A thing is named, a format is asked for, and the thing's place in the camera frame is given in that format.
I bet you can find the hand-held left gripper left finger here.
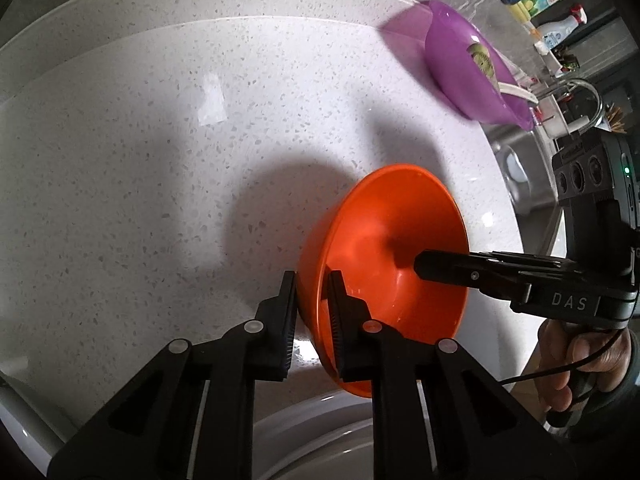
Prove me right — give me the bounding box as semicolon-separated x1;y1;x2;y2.
47;270;298;480

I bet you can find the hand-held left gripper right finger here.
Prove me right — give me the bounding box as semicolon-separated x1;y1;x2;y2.
326;270;579;480

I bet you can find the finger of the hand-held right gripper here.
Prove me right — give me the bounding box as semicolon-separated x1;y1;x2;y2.
414;249;591;307

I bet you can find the orange plastic bowl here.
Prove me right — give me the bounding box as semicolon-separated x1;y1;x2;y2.
296;162;471;401

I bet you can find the person's right hand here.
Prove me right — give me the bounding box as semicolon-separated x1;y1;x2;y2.
535;317;633;413

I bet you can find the steel sink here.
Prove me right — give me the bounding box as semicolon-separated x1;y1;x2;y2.
487;120;563;256

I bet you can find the white ceramic dish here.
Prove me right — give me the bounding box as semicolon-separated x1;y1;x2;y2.
252;392;436;480

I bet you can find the wooden chopsticks bundle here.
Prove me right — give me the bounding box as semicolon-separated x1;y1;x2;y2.
602;105;628;133

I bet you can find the chrome faucet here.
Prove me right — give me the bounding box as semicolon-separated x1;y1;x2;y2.
537;77;603;133

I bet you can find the white spoon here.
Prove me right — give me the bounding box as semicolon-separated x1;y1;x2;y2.
497;80;538;106

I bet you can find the purple plastic bowl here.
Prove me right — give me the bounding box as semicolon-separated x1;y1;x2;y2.
424;0;537;131

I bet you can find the white spray bottle red trigger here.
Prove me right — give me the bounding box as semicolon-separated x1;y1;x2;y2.
531;4;590;53

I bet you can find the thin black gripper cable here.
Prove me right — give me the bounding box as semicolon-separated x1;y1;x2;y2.
500;327;623;388

